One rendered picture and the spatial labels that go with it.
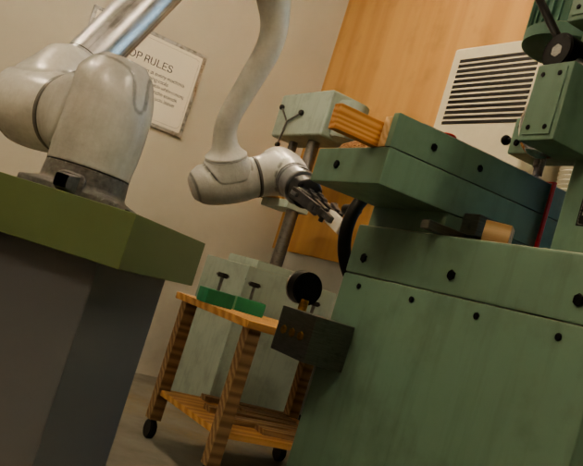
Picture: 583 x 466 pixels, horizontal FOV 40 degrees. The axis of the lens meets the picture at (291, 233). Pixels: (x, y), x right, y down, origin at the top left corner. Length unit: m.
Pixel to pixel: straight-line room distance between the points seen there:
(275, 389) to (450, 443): 2.53
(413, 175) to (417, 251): 0.13
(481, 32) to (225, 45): 1.40
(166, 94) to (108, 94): 2.81
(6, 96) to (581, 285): 1.09
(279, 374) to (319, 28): 2.10
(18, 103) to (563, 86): 0.96
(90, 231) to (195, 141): 3.08
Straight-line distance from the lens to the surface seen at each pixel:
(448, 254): 1.23
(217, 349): 3.51
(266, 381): 3.60
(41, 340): 1.34
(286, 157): 1.94
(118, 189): 1.46
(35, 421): 1.34
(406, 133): 1.24
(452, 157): 1.30
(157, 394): 2.92
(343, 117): 1.22
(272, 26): 1.87
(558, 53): 1.31
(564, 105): 1.21
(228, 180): 1.89
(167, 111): 4.24
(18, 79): 1.62
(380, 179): 1.21
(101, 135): 1.43
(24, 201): 1.33
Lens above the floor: 0.64
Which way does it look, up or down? 4 degrees up
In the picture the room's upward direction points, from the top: 17 degrees clockwise
